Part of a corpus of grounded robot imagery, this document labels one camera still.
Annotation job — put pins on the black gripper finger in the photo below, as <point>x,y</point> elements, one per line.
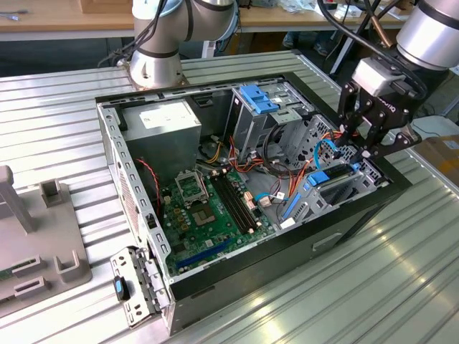
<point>348,107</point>
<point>401,141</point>

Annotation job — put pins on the hard disk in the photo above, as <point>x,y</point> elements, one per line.
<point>317,178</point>

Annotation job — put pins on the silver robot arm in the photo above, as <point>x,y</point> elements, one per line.
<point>154,53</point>

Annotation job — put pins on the grey disk bay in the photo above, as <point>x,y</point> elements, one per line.
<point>317,202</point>

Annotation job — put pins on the white side table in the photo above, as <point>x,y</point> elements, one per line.
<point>441,125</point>

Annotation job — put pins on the cardboard box with label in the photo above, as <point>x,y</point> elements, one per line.
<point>441,161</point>

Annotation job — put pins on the black pole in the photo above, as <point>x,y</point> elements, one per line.
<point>342,57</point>

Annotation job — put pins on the copper coloured rod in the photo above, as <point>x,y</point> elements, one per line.
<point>383,31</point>

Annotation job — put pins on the person's legs blue jeans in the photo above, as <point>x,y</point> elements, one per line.
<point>290,39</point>

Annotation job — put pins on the blue plastic drive latch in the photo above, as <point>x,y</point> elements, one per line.
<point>258,98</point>

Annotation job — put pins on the white box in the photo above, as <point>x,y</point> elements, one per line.
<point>349,12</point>

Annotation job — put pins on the grey metal drive cage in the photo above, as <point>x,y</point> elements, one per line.
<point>247,132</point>

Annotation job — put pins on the wooden desk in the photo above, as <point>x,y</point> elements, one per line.
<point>287,21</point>
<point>54,21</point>

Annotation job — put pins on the white tag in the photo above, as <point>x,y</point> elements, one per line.
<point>287,224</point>

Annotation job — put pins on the black RAM slot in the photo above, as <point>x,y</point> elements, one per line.
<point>240,199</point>
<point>232,204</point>

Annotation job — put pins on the black PC case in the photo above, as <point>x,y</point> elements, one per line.
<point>287,258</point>

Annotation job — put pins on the CPU socket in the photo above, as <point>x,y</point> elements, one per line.
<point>203,215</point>

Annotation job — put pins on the green motherboard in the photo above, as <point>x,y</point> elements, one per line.
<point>215,238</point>

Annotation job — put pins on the silver power supply unit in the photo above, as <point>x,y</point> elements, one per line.
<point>161,143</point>

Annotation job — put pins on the blue expansion slot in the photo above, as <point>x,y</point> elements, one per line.
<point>204,253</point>

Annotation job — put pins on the wooden box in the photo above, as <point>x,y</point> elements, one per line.
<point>104,5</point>

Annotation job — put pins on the grey part rack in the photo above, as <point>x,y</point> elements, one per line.
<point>46,229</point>

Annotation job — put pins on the green RAM stick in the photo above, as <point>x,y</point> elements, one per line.
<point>5,275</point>

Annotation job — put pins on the silver slot bracket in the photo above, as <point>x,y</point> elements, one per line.
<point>123,261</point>

